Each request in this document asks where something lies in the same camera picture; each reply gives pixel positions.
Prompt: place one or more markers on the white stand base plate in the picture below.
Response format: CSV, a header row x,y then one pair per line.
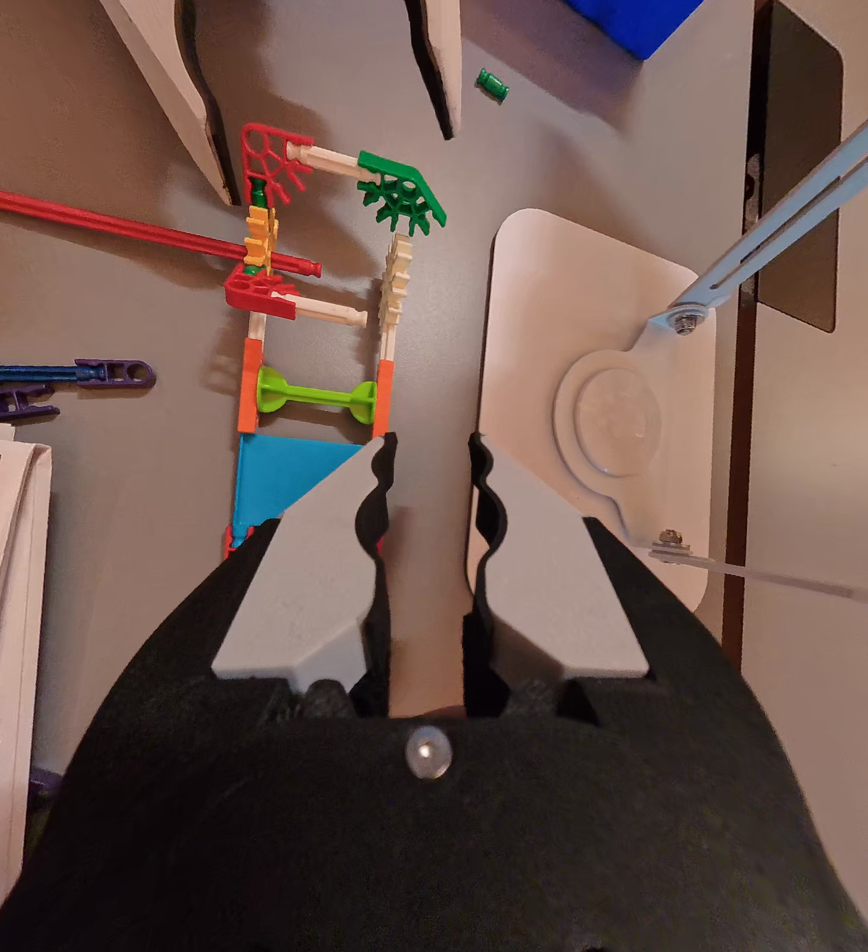
x,y
530,297

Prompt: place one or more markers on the colourful toy construction frame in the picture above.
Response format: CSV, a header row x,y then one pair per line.
x,y
285,476

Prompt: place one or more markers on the clear round disc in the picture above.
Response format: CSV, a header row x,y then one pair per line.
x,y
619,420

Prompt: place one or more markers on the blue plastic bin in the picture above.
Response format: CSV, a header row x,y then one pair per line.
x,y
627,22

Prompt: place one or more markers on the blue rod cross toy assembly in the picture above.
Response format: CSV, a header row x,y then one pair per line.
x,y
114,372

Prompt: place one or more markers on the green toy connector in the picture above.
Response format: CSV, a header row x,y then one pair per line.
x,y
396,167

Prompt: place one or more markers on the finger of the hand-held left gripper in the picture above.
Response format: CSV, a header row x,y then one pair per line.
x,y
147,44
445,44

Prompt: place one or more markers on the green toy spool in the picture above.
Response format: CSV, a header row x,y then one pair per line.
x,y
493,85

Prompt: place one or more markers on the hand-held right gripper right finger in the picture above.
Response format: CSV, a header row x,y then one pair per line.
x,y
567,595

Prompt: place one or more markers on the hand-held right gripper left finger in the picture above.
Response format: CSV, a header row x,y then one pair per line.
x,y
292,595

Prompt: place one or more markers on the white instruction leaflet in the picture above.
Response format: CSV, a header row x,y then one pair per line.
x,y
14,706

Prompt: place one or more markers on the long red toy rod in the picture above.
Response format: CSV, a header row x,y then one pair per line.
x,y
106,221

